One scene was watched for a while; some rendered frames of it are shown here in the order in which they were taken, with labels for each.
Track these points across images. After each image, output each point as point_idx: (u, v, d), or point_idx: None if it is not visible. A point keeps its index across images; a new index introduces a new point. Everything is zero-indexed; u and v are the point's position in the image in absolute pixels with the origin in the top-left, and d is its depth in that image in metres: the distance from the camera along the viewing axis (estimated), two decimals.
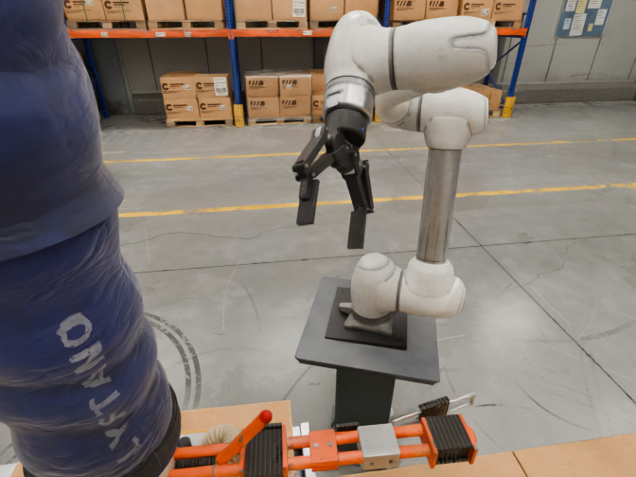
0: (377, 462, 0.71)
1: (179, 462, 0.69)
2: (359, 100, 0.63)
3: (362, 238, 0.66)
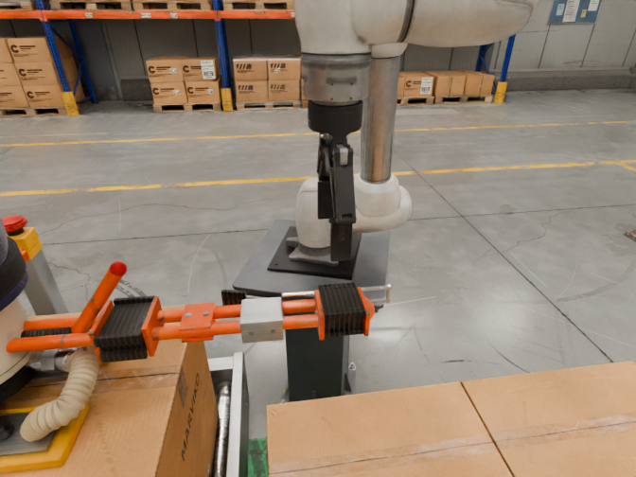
0: (257, 331, 0.62)
1: (26, 331, 0.60)
2: (368, 90, 0.49)
3: None
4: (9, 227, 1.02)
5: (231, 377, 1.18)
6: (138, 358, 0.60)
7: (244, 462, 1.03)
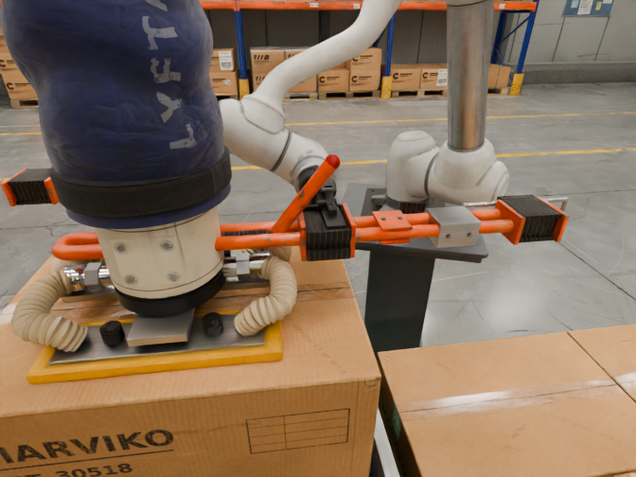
0: (454, 234, 0.62)
1: (227, 232, 0.59)
2: (296, 192, 0.81)
3: (325, 225, 0.59)
4: None
5: None
6: (343, 256, 0.59)
7: None
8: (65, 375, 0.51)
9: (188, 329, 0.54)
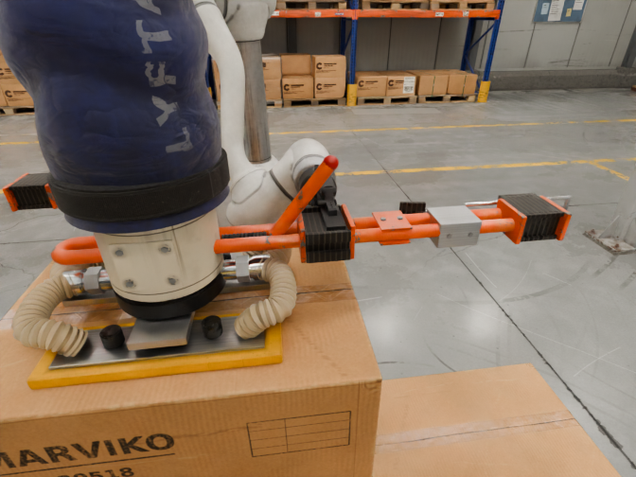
0: (455, 234, 0.61)
1: (225, 235, 0.59)
2: (297, 191, 0.81)
3: (325, 225, 0.59)
4: None
5: None
6: (343, 258, 0.58)
7: None
8: (65, 379, 0.51)
9: (188, 333, 0.54)
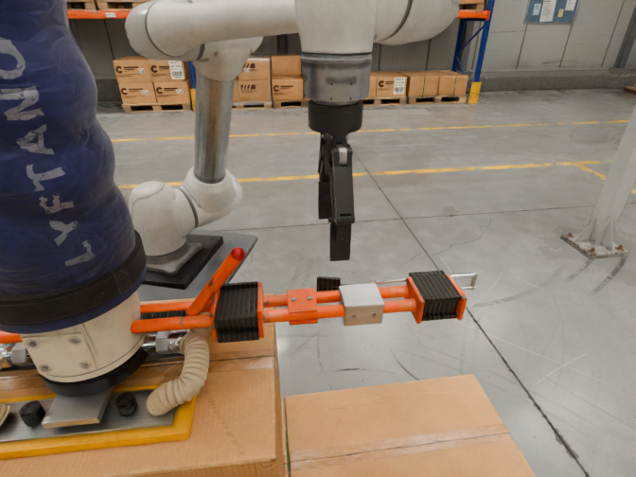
0: (360, 315, 0.66)
1: (145, 313, 0.64)
2: (368, 90, 0.49)
3: None
4: None
5: None
6: (251, 338, 0.63)
7: None
8: None
9: (102, 411, 0.59)
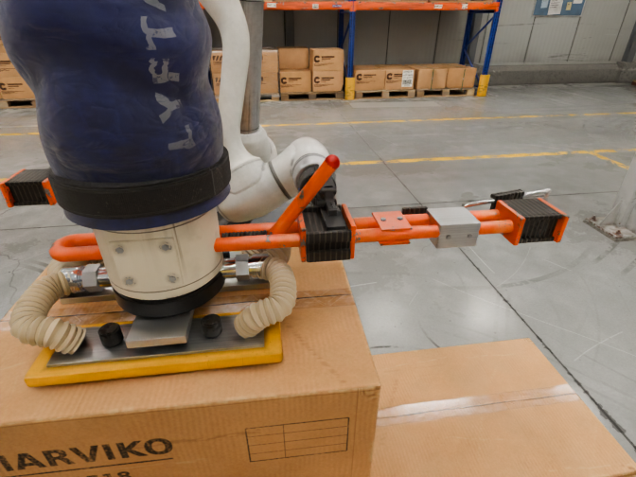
0: (454, 235, 0.61)
1: (226, 233, 0.59)
2: (296, 190, 0.81)
3: (325, 225, 0.59)
4: None
5: None
6: (343, 257, 0.58)
7: None
8: (63, 378, 0.51)
9: (187, 331, 0.54)
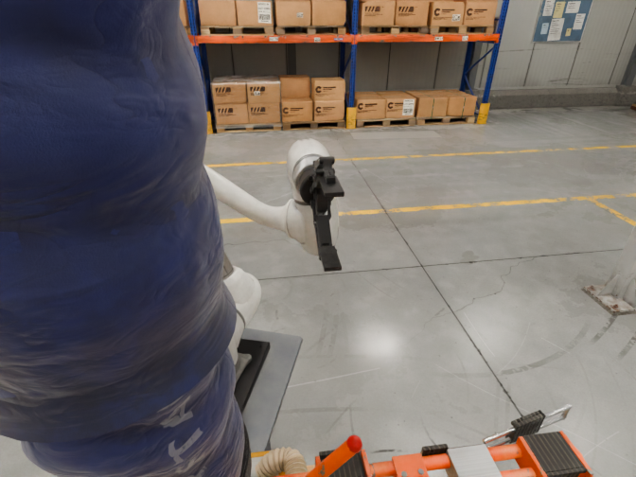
0: None
1: None
2: (297, 191, 0.81)
3: (323, 193, 0.59)
4: None
5: None
6: None
7: None
8: None
9: None
